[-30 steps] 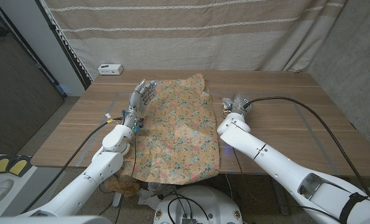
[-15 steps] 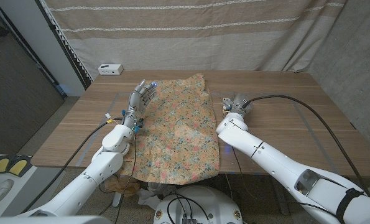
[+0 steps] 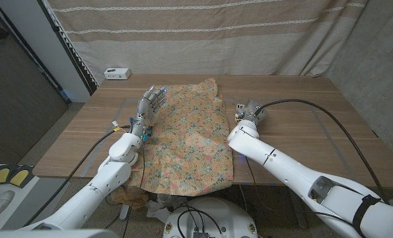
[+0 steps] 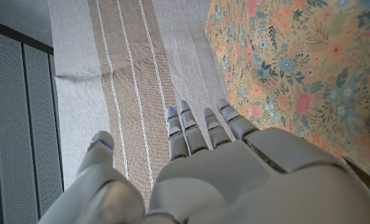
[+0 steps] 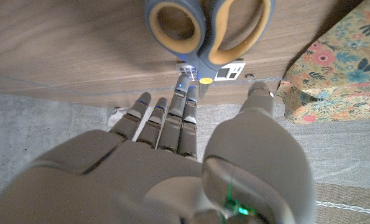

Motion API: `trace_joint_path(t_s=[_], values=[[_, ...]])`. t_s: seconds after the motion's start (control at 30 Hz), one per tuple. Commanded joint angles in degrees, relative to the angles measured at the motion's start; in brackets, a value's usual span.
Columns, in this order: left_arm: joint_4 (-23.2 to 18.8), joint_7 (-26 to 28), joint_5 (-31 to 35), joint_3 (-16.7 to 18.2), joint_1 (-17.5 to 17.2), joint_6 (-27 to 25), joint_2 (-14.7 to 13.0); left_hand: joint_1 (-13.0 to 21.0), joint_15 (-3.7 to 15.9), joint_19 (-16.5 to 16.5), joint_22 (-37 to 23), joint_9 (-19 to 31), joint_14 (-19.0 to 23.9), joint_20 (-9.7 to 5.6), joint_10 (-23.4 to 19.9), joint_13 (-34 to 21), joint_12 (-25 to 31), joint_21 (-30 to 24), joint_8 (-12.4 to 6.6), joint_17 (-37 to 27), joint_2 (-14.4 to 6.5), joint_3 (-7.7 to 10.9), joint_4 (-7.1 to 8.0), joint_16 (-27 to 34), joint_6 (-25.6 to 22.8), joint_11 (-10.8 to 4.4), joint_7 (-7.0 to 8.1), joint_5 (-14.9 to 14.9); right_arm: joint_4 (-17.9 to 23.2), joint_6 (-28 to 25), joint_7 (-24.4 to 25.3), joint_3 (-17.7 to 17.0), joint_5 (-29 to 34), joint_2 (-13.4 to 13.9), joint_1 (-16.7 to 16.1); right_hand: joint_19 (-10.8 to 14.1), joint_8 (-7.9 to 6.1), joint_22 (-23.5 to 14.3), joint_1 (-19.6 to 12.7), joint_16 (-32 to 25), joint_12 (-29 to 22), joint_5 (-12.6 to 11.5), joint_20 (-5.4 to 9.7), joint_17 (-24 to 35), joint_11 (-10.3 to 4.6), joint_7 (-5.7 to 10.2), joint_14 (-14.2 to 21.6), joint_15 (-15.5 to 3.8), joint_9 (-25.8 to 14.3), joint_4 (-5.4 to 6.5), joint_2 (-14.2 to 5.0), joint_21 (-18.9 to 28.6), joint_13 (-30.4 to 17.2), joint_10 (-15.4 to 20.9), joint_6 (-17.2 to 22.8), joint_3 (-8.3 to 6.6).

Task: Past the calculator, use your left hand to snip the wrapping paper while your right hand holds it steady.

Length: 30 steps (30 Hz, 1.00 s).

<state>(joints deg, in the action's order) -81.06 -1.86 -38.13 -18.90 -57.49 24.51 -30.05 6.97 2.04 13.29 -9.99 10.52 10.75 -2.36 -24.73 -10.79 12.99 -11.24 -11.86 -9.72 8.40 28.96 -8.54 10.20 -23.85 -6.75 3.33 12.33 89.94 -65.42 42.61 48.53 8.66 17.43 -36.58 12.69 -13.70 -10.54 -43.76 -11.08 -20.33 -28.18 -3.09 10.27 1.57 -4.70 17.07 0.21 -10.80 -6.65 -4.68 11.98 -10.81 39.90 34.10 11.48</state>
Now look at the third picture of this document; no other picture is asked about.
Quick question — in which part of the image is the dark wooden door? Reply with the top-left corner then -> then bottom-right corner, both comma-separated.
0,1 -> 70,165

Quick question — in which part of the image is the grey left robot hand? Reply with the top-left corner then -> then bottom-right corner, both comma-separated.
129,84 -> 168,142

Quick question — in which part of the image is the floral orange fabric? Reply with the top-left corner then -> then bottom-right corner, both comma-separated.
125,77 -> 234,197

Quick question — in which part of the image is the thin black left wrist cable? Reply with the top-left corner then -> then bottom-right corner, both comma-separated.
120,140 -> 147,237

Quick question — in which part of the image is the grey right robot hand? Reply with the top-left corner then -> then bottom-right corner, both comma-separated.
235,99 -> 269,126

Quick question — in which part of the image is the beige striped curtain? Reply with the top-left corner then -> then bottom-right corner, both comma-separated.
41,0 -> 371,87

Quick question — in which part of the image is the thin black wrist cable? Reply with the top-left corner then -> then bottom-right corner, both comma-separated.
120,140 -> 147,237
244,155 -> 269,209

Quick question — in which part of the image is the white grey floor platform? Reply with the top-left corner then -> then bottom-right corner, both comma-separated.
0,163 -> 72,232

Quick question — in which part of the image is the black metal frame post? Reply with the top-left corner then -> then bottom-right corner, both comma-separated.
36,0 -> 98,96

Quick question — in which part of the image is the crumpled brown paper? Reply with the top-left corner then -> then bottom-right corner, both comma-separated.
110,186 -> 150,210

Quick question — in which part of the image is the white robot torso base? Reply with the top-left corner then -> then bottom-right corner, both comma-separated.
162,197 -> 259,238

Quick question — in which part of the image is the grey table leg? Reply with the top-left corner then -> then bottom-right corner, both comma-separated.
118,204 -> 133,221

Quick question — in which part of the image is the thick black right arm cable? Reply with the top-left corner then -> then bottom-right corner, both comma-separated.
254,98 -> 387,204

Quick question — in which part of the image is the white power strip box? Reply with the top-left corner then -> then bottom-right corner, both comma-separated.
104,67 -> 131,81

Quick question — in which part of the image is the crumpled white paper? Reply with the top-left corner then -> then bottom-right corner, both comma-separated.
145,193 -> 189,224

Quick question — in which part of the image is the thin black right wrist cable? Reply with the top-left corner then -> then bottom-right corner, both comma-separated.
244,155 -> 269,209

